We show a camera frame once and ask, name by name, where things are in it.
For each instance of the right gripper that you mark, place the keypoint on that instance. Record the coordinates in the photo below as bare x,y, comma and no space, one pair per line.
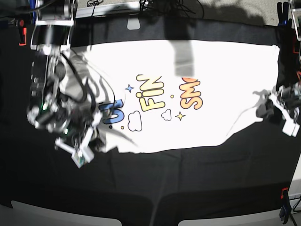
90,136

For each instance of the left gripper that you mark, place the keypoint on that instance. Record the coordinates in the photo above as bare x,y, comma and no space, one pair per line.
266,110

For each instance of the white printed t-shirt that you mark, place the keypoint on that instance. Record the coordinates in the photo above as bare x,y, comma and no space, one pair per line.
172,94

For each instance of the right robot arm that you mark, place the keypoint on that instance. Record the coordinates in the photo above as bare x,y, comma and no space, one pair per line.
60,100

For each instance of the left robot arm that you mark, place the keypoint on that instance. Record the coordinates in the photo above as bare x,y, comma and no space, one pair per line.
287,92

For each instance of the black table cloth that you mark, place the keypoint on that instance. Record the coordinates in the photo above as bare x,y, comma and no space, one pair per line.
243,175

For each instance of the red clamp top right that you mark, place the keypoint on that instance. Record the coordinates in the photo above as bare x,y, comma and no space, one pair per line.
296,46

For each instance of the red blue clamp bottom right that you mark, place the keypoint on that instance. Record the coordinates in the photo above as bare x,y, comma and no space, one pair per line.
285,210

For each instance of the blue clamp top right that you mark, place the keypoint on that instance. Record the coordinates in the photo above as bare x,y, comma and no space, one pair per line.
283,11

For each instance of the red clamp top left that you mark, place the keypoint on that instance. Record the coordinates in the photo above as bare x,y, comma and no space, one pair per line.
22,29

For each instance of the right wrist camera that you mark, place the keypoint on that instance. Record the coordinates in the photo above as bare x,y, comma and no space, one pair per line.
82,156

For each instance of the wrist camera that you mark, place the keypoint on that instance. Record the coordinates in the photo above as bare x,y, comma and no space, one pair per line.
290,128
82,156

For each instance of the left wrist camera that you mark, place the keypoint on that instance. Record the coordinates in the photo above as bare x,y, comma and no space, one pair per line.
290,128

